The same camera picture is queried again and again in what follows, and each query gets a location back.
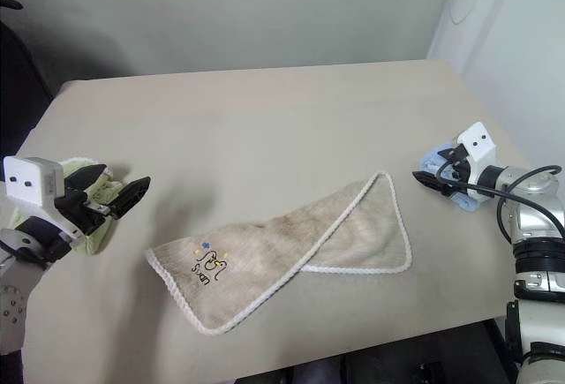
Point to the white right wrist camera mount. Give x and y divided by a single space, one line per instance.
479 141

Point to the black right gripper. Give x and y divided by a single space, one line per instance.
457 176

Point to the green towel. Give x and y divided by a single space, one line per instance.
95 243

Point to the beige cloth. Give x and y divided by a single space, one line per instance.
265 247

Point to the blue cloth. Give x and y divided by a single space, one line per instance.
430 161

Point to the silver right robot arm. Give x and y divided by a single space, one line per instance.
536 234

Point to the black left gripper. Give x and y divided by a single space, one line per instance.
77 208

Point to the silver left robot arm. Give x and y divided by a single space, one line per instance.
13 304

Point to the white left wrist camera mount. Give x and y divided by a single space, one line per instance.
26 181

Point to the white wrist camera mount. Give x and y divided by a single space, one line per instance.
479 141
26 181

